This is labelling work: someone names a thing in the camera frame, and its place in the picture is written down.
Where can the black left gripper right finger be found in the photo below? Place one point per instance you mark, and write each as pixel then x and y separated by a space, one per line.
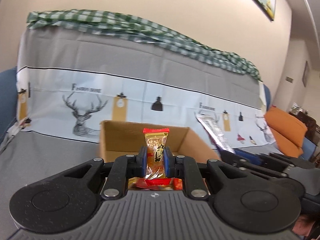
pixel 186 169

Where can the brown cardboard box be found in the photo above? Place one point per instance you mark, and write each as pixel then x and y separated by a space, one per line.
pixel 119 138

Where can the orange pillow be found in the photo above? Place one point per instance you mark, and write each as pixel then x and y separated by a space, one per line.
pixel 288 131

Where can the red gold snack packet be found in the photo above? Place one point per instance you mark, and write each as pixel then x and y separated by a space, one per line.
pixel 155 142

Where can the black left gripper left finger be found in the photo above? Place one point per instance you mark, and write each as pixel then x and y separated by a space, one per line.
pixel 119 172

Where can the dark wooden side cabinet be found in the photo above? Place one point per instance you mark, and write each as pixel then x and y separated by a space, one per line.
pixel 309 122

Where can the blue sofa cushion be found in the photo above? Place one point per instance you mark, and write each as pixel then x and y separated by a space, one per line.
pixel 8 100

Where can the orange red snack packet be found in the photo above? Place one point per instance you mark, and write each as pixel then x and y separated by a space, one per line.
pixel 161 184

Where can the silver foil snack packet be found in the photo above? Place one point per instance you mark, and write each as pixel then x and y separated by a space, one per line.
pixel 215 132

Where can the green checkered cloth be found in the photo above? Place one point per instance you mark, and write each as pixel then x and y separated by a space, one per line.
pixel 140 30

